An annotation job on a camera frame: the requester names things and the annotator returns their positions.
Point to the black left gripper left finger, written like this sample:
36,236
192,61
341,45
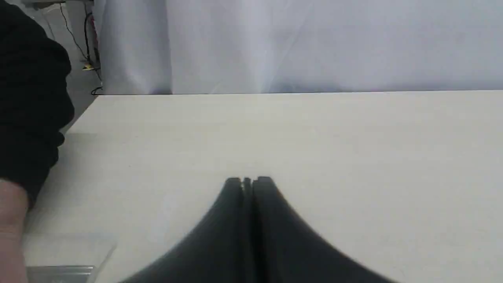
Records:
213,252

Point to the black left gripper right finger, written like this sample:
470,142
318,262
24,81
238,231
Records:
290,251

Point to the white backdrop curtain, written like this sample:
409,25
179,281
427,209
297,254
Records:
282,46

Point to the wide wooden-handled paint brush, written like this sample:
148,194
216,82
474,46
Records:
65,257

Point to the person's forearm in sleeve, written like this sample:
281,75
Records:
34,100

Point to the person's bare open hand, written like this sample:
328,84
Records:
13,208

